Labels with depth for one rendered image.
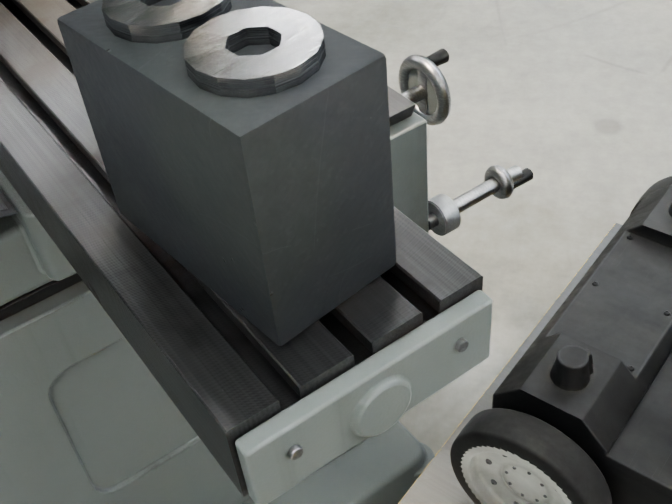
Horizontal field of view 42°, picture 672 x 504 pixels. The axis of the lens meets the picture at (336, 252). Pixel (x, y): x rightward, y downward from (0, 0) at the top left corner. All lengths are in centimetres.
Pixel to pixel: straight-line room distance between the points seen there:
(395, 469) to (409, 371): 86
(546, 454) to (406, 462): 50
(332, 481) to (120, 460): 39
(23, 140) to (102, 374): 37
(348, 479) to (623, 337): 55
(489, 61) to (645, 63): 46
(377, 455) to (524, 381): 49
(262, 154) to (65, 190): 33
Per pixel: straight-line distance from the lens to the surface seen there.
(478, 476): 118
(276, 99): 54
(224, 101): 55
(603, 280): 125
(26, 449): 118
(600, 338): 118
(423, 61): 139
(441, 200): 135
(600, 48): 291
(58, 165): 87
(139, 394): 122
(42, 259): 100
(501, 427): 108
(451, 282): 68
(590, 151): 246
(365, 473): 151
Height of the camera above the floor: 147
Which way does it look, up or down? 43 degrees down
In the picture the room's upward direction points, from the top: 6 degrees counter-clockwise
